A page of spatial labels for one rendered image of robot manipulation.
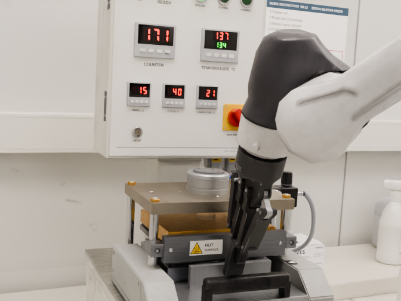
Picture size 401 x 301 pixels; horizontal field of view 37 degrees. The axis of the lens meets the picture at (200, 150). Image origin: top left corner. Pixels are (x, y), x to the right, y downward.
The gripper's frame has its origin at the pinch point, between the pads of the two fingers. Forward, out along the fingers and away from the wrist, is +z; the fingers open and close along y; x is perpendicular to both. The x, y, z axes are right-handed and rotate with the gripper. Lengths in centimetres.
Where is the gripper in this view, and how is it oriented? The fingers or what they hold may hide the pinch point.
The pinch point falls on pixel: (236, 258)
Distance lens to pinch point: 99.6
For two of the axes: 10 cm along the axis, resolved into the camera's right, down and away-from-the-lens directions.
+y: 3.3, 4.6, -8.2
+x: 9.3, 0.0, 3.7
